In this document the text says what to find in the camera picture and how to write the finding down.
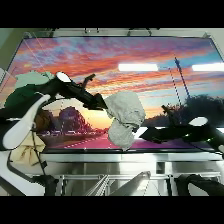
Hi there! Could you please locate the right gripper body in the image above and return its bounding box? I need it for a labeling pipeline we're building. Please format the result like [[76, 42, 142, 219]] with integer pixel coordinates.
[[139, 127, 170, 144]]

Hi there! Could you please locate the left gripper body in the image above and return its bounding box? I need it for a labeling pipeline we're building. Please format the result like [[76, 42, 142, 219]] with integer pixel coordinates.
[[82, 92, 109, 111]]

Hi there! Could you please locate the grey T-shirt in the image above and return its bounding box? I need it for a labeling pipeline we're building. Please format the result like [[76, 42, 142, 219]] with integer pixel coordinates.
[[104, 91, 147, 151]]

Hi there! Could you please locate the brown garment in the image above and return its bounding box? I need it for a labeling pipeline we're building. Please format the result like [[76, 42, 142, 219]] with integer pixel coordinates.
[[34, 109, 52, 132]]

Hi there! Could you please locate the pale green garment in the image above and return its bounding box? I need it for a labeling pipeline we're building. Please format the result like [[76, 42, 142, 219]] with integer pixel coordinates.
[[14, 70, 55, 90]]

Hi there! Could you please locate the dark green garment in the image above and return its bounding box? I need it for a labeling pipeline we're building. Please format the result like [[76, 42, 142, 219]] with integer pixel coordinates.
[[3, 84, 45, 112]]

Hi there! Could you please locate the beige garment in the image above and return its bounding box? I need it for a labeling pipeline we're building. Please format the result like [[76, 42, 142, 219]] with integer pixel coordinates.
[[9, 132, 47, 167]]

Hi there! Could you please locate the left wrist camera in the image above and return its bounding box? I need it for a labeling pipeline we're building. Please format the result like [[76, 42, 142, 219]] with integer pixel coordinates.
[[81, 73, 97, 90]]

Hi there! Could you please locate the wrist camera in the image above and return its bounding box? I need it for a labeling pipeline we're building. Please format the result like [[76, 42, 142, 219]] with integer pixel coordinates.
[[161, 104, 178, 126], [81, 73, 97, 90]]

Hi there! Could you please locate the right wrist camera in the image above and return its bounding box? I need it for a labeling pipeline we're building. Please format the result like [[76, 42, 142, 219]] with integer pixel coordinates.
[[161, 104, 178, 126]]

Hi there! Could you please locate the silver frame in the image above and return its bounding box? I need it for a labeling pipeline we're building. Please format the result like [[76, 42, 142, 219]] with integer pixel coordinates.
[[0, 30, 224, 197]]

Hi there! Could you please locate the black cable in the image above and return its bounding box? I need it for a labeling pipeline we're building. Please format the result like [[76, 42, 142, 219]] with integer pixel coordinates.
[[30, 125, 48, 179]]

